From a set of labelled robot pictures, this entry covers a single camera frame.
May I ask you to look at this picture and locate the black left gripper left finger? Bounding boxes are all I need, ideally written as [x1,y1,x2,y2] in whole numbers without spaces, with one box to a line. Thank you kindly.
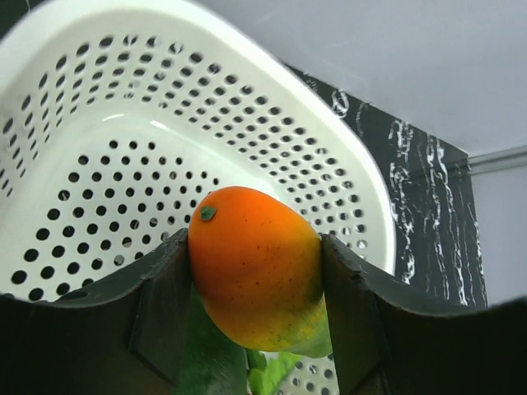
[1,229,191,394]

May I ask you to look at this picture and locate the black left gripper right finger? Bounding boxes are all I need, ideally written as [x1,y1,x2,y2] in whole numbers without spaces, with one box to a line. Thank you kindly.
[322,235,526,394]

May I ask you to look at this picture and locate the white perforated plastic basket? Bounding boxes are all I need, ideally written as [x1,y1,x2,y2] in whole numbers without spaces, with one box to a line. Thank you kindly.
[0,7,399,395]

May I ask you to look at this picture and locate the aluminium corner post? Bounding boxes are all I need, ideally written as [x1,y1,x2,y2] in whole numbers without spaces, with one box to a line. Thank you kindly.
[469,146,527,175]

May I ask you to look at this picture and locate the orange fake mango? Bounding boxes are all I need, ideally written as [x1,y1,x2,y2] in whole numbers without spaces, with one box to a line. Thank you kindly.
[188,186,330,357]

